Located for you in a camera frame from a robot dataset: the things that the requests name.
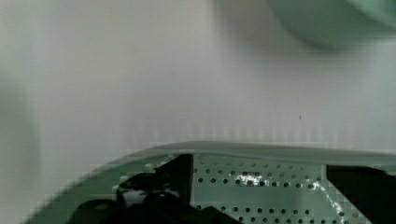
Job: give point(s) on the green mug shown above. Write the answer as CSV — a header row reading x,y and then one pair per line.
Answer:
x,y
337,24

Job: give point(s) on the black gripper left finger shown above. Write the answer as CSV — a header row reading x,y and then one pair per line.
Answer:
x,y
160,197

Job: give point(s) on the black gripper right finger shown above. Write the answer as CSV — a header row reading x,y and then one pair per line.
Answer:
x,y
371,191

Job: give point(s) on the green oval plastic strainer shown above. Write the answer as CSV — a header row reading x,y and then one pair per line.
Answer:
x,y
254,184

